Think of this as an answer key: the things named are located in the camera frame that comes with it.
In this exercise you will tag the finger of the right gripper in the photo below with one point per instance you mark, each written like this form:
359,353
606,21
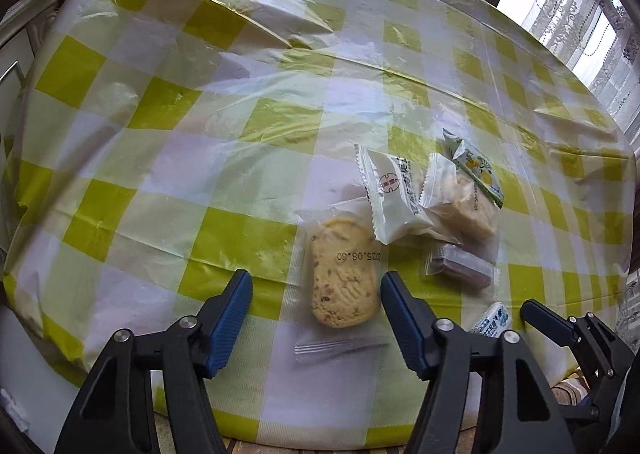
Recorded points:
602,356

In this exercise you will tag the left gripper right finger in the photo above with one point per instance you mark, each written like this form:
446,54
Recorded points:
518,412

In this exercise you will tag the small white blue packet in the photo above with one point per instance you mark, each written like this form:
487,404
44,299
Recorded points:
494,321

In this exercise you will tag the small dark candy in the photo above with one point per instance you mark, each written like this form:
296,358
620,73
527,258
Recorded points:
460,264

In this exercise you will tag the clear pale cake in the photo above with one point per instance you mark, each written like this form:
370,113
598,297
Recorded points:
457,200

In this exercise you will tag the green lemon snack packet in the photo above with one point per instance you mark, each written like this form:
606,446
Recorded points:
474,163

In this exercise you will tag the clear oval cookie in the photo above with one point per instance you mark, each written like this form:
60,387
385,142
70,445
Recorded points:
339,308

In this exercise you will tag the white red-logo snack packet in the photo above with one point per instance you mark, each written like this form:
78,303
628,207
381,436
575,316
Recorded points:
389,185

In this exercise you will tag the striped towel cushion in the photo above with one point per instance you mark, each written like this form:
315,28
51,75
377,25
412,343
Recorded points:
572,389

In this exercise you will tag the yellow checkered tablecloth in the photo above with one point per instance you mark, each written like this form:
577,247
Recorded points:
163,144

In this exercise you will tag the white lace curtain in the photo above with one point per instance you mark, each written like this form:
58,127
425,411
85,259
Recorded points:
597,40

